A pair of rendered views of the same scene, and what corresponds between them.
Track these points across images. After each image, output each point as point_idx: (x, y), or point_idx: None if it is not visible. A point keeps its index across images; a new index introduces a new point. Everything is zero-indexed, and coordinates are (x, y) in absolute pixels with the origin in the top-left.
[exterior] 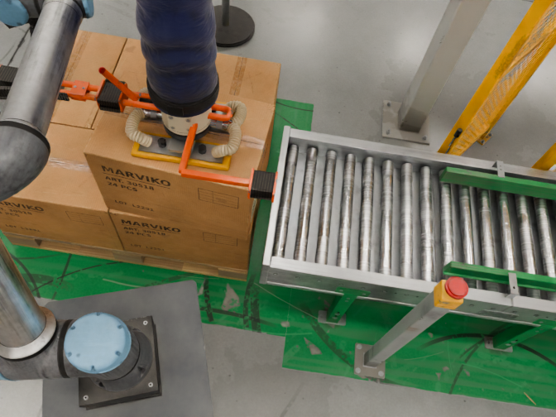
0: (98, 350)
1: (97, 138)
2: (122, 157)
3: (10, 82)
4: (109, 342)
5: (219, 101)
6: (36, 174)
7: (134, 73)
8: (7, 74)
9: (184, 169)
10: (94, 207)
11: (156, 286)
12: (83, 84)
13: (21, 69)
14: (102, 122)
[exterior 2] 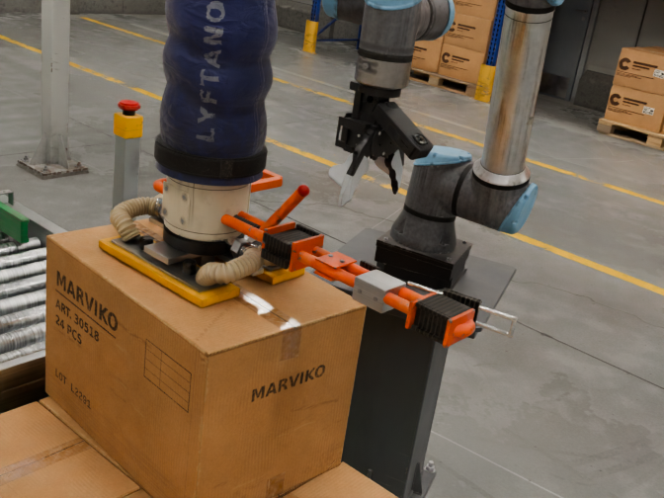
0: (445, 148)
1: (335, 306)
2: (317, 281)
3: (443, 294)
4: (434, 147)
5: (114, 266)
6: None
7: (197, 342)
8: (445, 303)
9: (275, 176)
10: (359, 474)
11: (349, 289)
12: (326, 258)
13: None
14: (312, 316)
